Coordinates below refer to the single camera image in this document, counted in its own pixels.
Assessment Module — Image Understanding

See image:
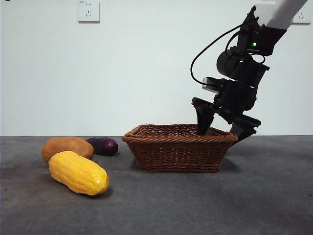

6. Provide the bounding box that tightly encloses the brown wicker basket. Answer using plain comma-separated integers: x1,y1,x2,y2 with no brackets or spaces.
121,124,238,174

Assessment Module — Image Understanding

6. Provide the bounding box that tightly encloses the purple sweet potato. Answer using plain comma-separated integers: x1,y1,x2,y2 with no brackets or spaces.
85,137,119,156

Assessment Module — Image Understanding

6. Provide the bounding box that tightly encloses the brown potato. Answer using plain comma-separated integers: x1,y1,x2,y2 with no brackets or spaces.
42,137,95,165

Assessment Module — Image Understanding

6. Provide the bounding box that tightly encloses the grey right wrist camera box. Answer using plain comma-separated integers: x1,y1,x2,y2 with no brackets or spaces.
202,76,224,94

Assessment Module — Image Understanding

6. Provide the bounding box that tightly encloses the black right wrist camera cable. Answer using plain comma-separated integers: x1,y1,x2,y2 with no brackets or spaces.
190,22,245,86

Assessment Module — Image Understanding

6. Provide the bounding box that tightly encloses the white wall socket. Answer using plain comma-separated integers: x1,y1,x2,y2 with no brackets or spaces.
292,6,312,25
78,0,100,24

